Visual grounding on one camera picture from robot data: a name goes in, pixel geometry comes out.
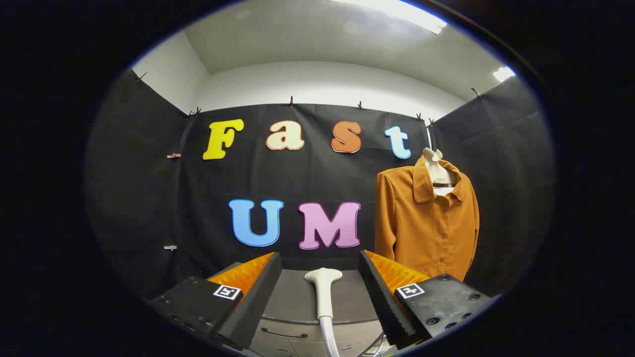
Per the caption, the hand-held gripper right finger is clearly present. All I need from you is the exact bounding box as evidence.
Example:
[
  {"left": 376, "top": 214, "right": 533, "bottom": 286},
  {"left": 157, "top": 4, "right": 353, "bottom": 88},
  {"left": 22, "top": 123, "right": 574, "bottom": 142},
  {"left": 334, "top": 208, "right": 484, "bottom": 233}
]
[{"left": 358, "top": 249, "right": 497, "bottom": 350}]

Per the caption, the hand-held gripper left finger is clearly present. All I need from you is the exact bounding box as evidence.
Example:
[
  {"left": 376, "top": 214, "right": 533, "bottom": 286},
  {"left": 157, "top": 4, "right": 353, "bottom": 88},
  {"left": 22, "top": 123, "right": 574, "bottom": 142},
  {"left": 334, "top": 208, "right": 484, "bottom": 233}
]
[{"left": 148, "top": 251, "right": 282, "bottom": 352}]

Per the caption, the white garment steamer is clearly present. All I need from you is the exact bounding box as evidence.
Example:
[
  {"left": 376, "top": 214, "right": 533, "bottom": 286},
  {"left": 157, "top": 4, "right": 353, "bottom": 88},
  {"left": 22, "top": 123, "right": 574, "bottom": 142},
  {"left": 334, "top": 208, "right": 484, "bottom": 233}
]
[{"left": 304, "top": 268, "right": 343, "bottom": 319}]

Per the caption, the white ribbed steamer hose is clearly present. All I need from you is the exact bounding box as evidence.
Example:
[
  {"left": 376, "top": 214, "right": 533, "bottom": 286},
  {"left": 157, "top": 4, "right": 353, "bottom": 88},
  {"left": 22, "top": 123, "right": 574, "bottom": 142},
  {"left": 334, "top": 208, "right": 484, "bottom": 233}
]
[{"left": 319, "top": 316, "right": 341, "bottom": 357}]

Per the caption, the orange button shirt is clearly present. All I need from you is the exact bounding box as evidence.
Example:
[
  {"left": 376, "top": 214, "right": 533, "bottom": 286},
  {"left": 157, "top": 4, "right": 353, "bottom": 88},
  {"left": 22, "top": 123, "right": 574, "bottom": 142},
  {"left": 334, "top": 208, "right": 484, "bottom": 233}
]
[{"left": 375, "top": 155, "right": 480, "bottom": 282}]

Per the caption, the grey drawer cabinet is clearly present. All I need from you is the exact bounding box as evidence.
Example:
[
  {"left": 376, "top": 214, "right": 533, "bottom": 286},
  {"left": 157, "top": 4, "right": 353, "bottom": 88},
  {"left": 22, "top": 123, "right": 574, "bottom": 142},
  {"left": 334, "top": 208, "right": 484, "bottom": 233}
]
[{"left": 208, "top": 262, "right": 397, "bottom": 357}]

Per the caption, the white hanger form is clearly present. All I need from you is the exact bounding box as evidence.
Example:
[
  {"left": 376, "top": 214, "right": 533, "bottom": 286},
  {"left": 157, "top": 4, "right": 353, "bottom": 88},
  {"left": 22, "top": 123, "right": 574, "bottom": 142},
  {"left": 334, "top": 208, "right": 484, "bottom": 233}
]
[{"left": 422, "top": 128, "right": 459, "bottom": 197}]

